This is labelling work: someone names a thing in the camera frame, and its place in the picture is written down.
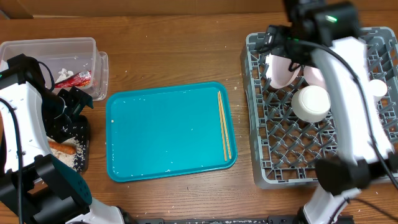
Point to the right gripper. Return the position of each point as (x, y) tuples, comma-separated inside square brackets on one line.
[(276, 45)]

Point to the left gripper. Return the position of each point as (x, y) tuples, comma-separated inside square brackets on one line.
[(78, 99)]

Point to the large white plate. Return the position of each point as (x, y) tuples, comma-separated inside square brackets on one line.
[(281, 71)]

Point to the white napkin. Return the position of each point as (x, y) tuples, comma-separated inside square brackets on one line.
[(64, 74)]

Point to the small white plate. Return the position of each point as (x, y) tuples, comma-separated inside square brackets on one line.
[(313, 76)]

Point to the orange carrot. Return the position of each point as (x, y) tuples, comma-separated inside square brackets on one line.
[(63, 148)]

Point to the red snack wrapper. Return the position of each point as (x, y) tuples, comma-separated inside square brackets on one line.
[(79, 79)]

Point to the rice and food scraps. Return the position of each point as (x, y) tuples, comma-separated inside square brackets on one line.
[(78, 136)]

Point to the white bowl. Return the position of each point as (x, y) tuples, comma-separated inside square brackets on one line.
[(311, 104)]

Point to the wooden chopstick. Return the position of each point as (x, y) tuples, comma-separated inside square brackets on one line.
[(228, 148), (222, 128)]

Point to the white cup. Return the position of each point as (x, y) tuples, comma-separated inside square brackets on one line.
[(378, 89)]

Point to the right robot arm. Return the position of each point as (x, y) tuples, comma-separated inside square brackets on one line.
[(326, 36)]

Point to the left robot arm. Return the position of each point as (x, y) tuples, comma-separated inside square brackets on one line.
[(35, 185)]

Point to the grey dishwasher rack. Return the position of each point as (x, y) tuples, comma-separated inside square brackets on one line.
[(284, 148)]

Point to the black plastic tray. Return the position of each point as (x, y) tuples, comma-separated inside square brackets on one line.
[(55, 129)]

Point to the clear plastic bin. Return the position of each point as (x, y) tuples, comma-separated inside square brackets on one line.
[(75, 54)]

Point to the teal serving tray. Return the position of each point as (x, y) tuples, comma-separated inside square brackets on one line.
[(168, 131)]

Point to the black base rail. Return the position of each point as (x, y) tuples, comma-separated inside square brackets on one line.
[(278, 219)]

